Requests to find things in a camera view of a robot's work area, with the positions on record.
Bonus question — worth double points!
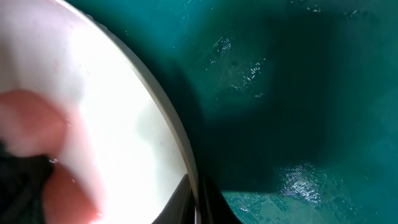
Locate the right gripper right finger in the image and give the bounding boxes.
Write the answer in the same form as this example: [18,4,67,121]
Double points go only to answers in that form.
[199,175,242,224]

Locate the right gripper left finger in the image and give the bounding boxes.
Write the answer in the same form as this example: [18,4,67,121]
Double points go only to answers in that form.
[152,174,195,224]

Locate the white plate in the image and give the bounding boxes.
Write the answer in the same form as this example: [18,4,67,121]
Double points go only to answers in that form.
[1,0,201,223]

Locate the green and red sponge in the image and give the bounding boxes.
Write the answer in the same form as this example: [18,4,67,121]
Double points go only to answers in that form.
[1,90,100,223]

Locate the teal plastic serving tray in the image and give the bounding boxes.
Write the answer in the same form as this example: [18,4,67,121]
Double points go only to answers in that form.
[73,0,397,223]

